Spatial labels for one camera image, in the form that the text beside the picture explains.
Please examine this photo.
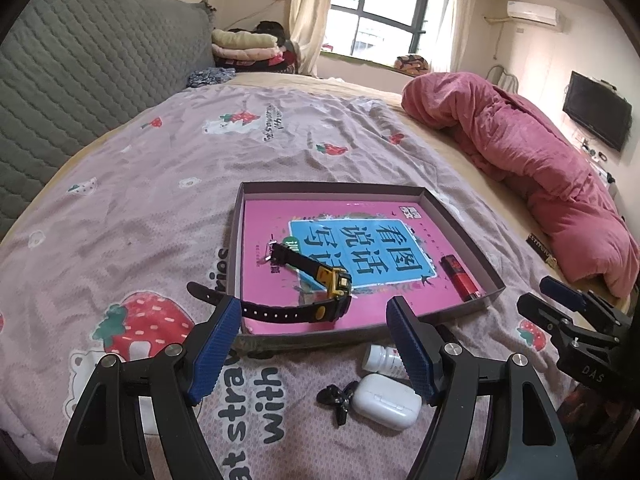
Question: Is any white earbuds case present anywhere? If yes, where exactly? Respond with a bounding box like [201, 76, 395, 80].
[350, 374, 422, 431]

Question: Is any black hair clip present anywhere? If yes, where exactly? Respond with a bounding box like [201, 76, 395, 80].
[316, 380, 359, 427]

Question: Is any black yellow wrist watch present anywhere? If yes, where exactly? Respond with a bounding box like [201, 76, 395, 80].
[186, 240, 352, 325]

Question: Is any black gold labelled box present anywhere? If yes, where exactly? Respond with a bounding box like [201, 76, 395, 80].
[526, 233, 556, 268]

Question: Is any pink crumpled duvet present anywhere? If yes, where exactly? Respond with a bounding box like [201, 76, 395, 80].
[401, 72, 639, 298]

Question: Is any shallow grey cardboard tray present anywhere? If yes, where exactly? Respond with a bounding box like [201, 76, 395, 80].
[227, 182, 504, 351]

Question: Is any white pill bottle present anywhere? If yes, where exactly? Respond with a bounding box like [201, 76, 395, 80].
[362, 344, 408, 379]

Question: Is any strawberry print bed sheet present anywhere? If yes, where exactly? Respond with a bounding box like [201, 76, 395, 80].
[1, 84, 575, 479]

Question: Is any pink blue children's book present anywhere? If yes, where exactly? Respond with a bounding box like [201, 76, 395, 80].
[241, 198, 465, 330]

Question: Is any patterned bag on sill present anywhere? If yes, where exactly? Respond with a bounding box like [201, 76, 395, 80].
[394, 54, 432, 77]

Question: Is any cream right curtain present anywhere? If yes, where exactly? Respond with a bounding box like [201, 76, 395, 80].
[432, 0, 476, 72]

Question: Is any cream curtain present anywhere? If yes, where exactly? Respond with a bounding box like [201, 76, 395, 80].
[432, 0, 476, 72]
[288, 0, 331, 77]

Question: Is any dark framed window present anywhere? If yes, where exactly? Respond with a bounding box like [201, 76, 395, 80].
[321, 0, 434, 66]

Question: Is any dark blue floral cloth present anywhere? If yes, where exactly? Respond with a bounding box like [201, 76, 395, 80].
[186, 67, 236, 88]

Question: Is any grey quilted headboard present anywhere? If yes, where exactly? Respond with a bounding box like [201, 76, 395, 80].
[1, 0, 214, 233]

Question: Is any stack of folded blankets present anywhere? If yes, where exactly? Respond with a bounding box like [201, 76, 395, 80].
[212, 21, 298, 74]

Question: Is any cream left curtain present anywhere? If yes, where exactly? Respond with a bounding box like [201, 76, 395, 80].
[288, 0, 331, 77]

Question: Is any black wall television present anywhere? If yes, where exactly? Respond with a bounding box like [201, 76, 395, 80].
[563, 72, 632, 152]

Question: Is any white wall air conditioner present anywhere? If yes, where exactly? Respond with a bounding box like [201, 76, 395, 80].
[506, 0, 561, 27]

